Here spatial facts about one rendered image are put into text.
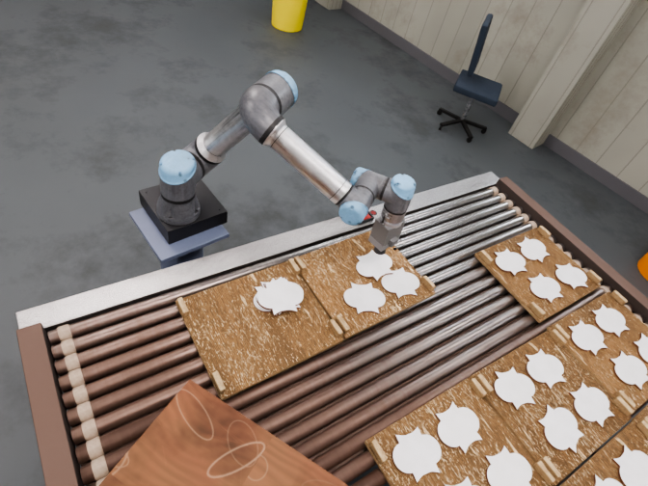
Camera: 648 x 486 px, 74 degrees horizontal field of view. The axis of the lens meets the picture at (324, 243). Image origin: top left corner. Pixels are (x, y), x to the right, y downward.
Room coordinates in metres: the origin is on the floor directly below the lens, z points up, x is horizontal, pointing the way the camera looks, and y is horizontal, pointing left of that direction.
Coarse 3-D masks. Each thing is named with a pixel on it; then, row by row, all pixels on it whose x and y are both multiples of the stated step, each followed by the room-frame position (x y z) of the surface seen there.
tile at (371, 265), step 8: (360, 256) 1.08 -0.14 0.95; (368, 256) 1.10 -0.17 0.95; (376, 256) 1.10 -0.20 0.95; (384, 256) 1.11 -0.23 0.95; (360, 264) 1.05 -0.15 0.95; (368, 264) 1.06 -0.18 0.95; (376, 264) 1.07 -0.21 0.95; (384, 264) 1.08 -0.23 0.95; (360, 272) 1.01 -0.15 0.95; (368, 272) 1.02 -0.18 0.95; (376, 272) 1.03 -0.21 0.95; (384, 272) 1.04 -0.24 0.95; (376, 280) 1.00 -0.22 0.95
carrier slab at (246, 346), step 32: (224, 288) 0.79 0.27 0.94; (192, 320) 0.65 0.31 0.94; (224, 320) 0.68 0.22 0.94; (256, 320) 0.71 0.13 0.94; (288, 320) 0.74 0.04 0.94; (320, 320) 0.78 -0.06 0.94; (224, 352) 0.58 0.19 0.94; (256, 352) 0.61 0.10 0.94; (288, 352) 0.64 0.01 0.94; (320, 352) 0.67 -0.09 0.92; (224, 384) 0.49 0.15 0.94
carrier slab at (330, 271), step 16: (352, 240) 1.16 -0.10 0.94; (304, 256) 1.02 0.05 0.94; (320, 256) 1.04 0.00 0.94; (336, 256) 1.06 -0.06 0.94; (352, 256) 1.08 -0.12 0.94; (400, 256) 1.15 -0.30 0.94; (304, 272) 0.95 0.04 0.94; (320, 272) 0.97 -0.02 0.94; (336, 272) 0.99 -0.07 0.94; (352, 272) 1.01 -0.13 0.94; (416, 272) 1.10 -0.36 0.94; (320, 288) 0.90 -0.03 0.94; (336, 288) 0.92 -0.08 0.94; (320, 304) 0.85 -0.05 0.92; (336, 304) 0.86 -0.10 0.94; (384, 304) 0.91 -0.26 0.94; (400, 304) 0.93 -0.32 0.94; (352, 320) 0.81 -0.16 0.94; (368, 320) 0.83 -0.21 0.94; (352, 336) 0.76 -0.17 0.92
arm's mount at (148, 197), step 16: (144, 192) 1.09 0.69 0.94; (160, 192) 1.12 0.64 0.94; (208, 192) 1.20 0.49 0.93; (144, 208) 1.07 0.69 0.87; (208, 208) 1.11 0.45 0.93; (224, 208) 1.14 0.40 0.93; (160, 224) 0.98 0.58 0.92; (192, 224) 1.02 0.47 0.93; (208, 224) 1.07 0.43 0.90; (176, 240) 0.97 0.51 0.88
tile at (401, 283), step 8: (392, 272) 1.06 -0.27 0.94; (400, 272) 1.07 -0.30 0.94; (384, 280) 1.01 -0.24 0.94; (392, 280) 1.02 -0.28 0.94; (400, 280) 1.03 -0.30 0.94; (408, 280) 1.04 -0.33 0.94; (416, 280) 1.05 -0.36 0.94; (384, 288) 0.98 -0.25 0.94; (392, 288) 0.98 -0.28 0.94; (400, 288) 0.99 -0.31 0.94; (408, 288) 1.00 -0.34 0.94; (416, 288) 1.01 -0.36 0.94; (400, 296) 0.96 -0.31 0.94
